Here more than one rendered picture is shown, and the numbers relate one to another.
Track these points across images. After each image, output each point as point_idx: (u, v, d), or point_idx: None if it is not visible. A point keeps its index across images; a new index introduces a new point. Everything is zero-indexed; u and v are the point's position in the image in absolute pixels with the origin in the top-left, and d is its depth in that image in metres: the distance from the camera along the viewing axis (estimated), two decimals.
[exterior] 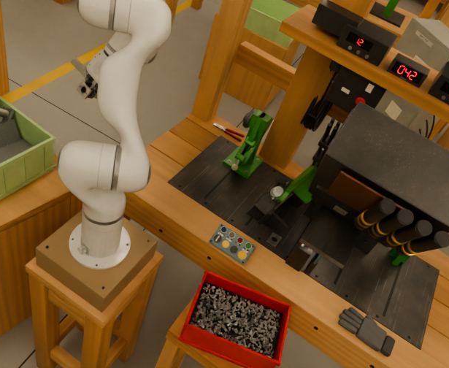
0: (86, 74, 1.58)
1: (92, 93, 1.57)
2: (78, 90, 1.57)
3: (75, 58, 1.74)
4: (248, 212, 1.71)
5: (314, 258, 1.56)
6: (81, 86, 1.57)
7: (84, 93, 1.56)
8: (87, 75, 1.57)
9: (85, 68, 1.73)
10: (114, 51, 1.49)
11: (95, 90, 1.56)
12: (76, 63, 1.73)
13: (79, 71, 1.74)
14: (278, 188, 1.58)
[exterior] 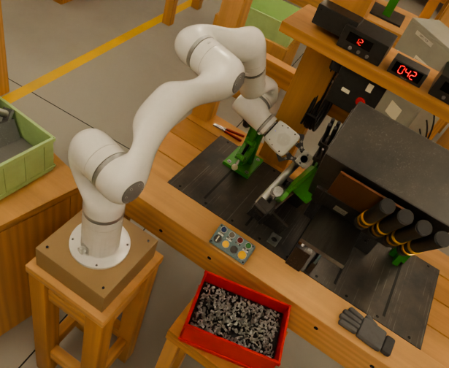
0: (287, 159, 1.57)
1: None
2: (304, 164, 1.55)
3: (255, 201, 1.69)
4: (248, 212, 1.71)
5: (314, 258, 1.56)
6: (300, 161, 1.56)
7: (308, 157, 1.55)
8: (288, 158, 1.57)
9: (266, 189, 1.69)
10: (269, 117, 1.54)
11: (303, 148, 1.57)
12: None
13: (269, 196, 1.69)
14: (278, 188, 1.58)
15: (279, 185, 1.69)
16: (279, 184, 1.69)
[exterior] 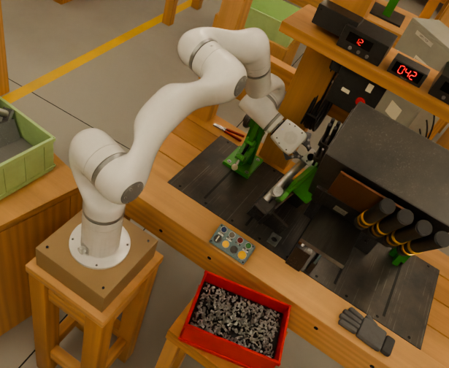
0: (293, 158, 1.57)
1: None
2: (310, 163, 1.56)
3: None
4: (248, 212, 1.71)
5: (314, 258, 1.56)
6: (306, 159, 1.56)
7: None
8: (294, 157, 1.57)
9: (272, 187, 1.69)
10: (277, 115, 1.55)
11: (310, 147, 1.58)
12: (267, 196, 1.68)
13: None
14: (278, 188, 1.58)
15: (285, 184, 1.69)
16: (285, 182, 1.69)
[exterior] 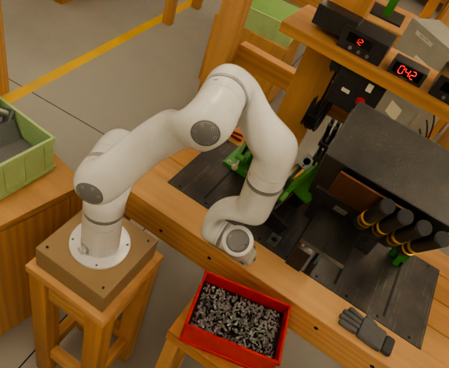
0: None
1: None
2: (306, 167, 1.55)
3: None
4: None
5: (314, 258, 1.56)
6: (303, 164, 1.56)
7: (311, 160, 1.55)
8: None
9: None
10: (239, 261, 1.26)
11: None
12: None
13: None
14: None
15: None
16: None
